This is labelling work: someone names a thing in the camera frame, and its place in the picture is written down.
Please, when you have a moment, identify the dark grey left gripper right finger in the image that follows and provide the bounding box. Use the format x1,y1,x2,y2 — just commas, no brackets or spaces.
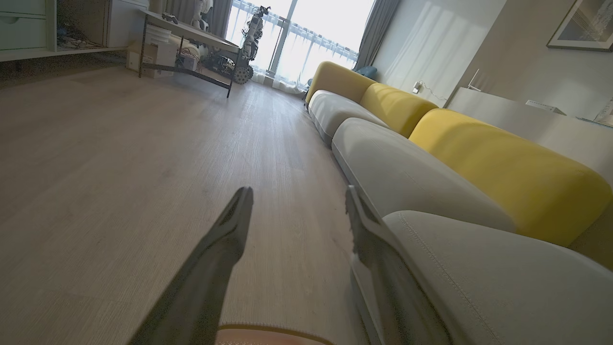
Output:
345,185,454,345

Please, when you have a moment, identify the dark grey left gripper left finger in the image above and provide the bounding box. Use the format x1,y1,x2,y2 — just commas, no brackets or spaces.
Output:
129,186,254,345

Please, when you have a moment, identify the yellow and grey modular sofa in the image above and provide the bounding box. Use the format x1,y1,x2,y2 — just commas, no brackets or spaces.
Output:
305,61,613,345

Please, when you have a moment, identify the light wood sideboard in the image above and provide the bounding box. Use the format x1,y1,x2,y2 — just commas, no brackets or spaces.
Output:
444,87,613,188

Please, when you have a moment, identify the cardboard box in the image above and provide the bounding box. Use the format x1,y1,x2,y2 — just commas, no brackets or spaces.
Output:
126,41,178,79

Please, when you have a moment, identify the flat white box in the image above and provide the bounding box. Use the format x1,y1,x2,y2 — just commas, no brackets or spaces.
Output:
525,100,567,116

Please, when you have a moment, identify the white sheer curtain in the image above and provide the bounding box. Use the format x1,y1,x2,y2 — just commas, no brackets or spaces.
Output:
225,0,361,94

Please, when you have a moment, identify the white wheeled humanoid robot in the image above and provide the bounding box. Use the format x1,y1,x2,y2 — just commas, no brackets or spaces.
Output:
233,6,272,85

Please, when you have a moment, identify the black-legged side table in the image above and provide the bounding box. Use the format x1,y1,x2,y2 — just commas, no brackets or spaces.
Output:
138,11,242,98

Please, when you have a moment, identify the white storage boxes stack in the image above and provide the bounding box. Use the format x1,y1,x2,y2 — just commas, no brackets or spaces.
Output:
145,24,172,45

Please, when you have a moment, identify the white open shelf cabinet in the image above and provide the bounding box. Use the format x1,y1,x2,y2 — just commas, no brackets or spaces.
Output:
0,0,149,63

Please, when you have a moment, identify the white wall charger with cable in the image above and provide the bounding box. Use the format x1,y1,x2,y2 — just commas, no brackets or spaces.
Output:
412,81,449,102

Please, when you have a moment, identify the framed wall picture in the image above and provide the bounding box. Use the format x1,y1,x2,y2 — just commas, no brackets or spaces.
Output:
547,0,613,52

